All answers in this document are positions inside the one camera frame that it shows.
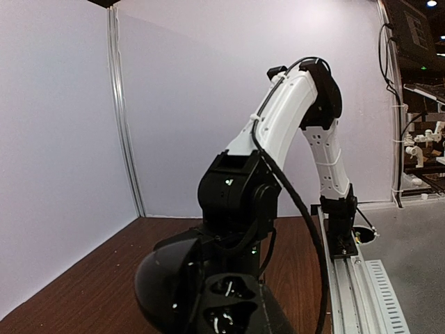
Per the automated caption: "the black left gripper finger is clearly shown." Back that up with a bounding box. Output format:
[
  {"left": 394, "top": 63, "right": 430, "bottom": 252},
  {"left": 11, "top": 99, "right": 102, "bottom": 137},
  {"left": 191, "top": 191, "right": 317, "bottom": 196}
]
[{"left": 260, "top": 285, "right": 296, "bottom": 334}]

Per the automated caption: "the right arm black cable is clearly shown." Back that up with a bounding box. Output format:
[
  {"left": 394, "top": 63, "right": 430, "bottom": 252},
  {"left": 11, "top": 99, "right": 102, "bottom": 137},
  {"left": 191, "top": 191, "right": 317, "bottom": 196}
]
[{"left": 208, "top": 57, "right": 331, "bottom": 334}]

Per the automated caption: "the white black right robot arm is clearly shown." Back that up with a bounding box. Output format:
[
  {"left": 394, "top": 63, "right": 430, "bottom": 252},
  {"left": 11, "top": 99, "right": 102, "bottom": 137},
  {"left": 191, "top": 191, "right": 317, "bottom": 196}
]
[{"left": 197, "top": 57, "right": 358, "bottom": 276}]

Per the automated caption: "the small black clip object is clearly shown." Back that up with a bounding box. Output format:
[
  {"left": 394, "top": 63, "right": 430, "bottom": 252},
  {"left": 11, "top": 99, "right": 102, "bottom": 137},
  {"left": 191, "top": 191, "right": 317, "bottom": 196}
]
[{"left": 134, "top": 238, "right": 271, "bottom": 333}]

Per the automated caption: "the right aluminium corner post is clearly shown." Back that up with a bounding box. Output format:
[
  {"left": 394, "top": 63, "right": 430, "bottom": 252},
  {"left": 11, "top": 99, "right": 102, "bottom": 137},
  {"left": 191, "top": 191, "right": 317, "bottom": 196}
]
[{"left": 106, "top": 5, "right": 146, "bottom": 217}]

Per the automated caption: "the aluminium front rail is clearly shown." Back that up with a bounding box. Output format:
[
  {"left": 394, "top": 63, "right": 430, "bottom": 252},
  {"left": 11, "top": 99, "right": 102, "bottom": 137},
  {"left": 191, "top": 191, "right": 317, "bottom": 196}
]
[{"left": 311, "top": 205, "right": 410, "bottom": 333}]

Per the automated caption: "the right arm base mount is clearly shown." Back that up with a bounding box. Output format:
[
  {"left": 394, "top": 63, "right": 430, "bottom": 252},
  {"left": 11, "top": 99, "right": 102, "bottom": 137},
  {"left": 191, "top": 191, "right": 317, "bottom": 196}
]
[{"left": 327, "top": 222, "right": 358, "bottom": 260}]

